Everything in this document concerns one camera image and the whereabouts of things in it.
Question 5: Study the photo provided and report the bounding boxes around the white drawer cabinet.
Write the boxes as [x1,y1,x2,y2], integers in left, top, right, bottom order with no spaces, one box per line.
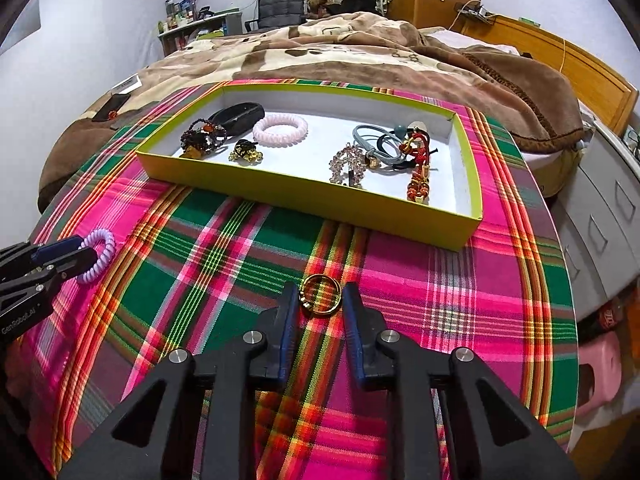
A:
[552,120,640,321]

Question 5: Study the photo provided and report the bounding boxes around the black hair tie with bead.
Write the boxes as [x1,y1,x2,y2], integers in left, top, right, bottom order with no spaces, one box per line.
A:
[375,119,441,166]

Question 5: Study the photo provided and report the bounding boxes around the black phone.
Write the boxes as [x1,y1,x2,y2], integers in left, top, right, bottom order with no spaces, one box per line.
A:
[93,92,130,122]

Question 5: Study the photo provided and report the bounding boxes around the blue-grey hair tie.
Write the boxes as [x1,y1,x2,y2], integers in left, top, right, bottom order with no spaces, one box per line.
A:
[352,124,416,168]

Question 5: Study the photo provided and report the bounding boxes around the brown beaded bracelet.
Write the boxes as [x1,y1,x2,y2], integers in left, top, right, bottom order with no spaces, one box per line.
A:
[180,119,228,160]

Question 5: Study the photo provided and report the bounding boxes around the wooden bed headboard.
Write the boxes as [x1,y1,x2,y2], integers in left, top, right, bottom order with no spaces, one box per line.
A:
[460,12,640,136]

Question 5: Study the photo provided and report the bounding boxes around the clear crystal beaded bracelet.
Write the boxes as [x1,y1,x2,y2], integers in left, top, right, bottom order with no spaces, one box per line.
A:
[328,142,368,188]

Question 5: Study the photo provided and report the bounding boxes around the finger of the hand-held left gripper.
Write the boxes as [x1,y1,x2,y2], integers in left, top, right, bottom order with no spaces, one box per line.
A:
[0,249,99,317]
[0,236,84,281]

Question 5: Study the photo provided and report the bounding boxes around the gold ring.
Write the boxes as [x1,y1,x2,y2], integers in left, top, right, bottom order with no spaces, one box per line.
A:
[299,274,345,317]

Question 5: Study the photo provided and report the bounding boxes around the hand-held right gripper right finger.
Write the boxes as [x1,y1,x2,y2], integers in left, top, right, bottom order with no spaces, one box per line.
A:
[342,282,581,480]

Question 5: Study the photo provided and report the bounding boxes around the beige mattress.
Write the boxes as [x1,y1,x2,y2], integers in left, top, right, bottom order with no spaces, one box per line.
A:
[520,132,588,198]

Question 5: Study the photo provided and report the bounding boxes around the black office chair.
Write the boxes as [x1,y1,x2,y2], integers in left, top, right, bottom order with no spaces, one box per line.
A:
[245,0,307,35]

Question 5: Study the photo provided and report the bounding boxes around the white shelf desk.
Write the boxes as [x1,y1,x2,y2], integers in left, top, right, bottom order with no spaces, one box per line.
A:
[159,10,241,56]

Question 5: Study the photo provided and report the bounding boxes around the gold and black toad charm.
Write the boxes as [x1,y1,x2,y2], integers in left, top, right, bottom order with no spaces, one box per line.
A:
[228,137,263,166]

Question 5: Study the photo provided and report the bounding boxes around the black bracelet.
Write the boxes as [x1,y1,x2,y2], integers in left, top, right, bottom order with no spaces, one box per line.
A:
[207,102,264,133]

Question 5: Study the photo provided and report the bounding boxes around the pale pink spiral hair tie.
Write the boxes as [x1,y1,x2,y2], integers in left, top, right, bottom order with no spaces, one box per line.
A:
[252,114,308,148]

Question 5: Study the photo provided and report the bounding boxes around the row of bottles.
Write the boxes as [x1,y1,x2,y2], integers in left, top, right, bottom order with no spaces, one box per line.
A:
[159,0,198,33]

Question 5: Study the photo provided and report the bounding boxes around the yellow cardboard tray box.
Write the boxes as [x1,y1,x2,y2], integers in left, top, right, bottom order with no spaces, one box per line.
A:
[136,84,485,252]

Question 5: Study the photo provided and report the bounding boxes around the power strip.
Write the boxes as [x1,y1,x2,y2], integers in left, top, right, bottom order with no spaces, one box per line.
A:
[455,2,496,22]

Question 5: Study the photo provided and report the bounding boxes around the brown patterned blanket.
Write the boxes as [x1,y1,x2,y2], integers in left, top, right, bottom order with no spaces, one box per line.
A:
[37,10,586,211]

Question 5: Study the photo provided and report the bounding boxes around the red soda bottle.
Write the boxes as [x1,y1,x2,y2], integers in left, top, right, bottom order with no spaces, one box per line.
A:
[580,292,626,341]

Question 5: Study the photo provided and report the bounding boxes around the pink green plaid tablecloth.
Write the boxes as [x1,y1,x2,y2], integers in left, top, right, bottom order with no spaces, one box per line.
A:
[27,77,581,480]

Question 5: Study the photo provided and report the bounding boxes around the white bed sheet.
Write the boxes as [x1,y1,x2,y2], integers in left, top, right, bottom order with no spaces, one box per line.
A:
[420,27,521,56]

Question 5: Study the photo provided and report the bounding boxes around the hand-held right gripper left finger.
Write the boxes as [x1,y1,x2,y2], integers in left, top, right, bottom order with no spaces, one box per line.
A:
[57,282,301,480]

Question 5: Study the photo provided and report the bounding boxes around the black clothing pile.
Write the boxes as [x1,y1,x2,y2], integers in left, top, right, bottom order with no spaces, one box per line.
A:
[327,0,377,16]

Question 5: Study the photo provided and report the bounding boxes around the lilac spiral hair tie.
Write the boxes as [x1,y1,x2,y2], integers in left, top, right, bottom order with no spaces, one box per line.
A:
[76,229,117,285]

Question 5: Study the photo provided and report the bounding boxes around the pink plastic stool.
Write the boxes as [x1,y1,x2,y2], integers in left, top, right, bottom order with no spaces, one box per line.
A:
[575,332,632,416]

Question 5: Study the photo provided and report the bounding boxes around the red beaded bracelet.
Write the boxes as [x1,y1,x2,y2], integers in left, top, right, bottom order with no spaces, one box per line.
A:
[398,127,433,205]

